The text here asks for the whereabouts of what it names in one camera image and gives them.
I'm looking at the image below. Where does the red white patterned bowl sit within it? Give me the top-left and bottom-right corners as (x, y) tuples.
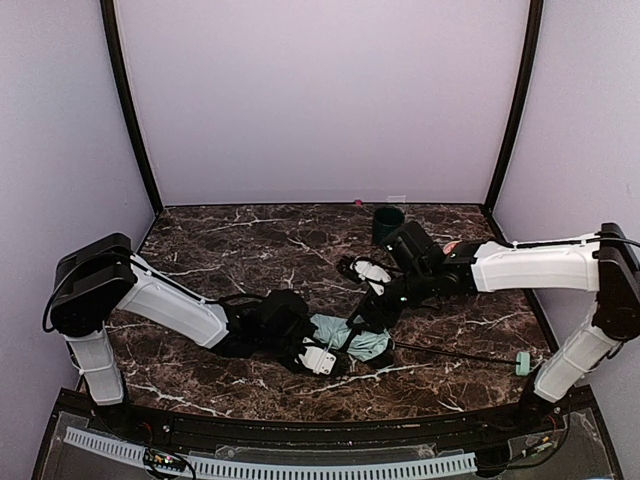
(443, 241), (460, 255)

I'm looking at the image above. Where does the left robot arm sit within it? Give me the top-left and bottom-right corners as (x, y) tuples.
(42, 233), (337, 407)

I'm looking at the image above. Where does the mint green folding umbrella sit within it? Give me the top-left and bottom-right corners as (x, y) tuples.
(310, 314), (533, 377)

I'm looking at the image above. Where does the right black frame post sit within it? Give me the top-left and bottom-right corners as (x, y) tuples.
(483, 0), (544, 214)

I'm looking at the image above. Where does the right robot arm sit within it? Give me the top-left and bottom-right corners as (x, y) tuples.
(338, 221), (639, 404)

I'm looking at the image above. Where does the black cylindrical cup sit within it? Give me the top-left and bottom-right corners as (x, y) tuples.
(371, 206), (405, 245)

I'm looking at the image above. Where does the black curved front rail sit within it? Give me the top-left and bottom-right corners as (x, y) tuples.
(76, 394), (567, 452)

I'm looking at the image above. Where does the left black frame post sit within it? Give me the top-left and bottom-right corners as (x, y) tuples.
(99, 0), (164, 216)

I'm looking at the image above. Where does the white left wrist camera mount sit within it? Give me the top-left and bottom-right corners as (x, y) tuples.
(295, 344), (337, 375)

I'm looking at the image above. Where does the black frame post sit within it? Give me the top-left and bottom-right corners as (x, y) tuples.
(99, 0), (164, 216)
(483, 0), (544, 214)

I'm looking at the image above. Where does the grey slotted cable duct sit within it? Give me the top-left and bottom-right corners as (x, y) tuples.
(63, 427), (478, 479)

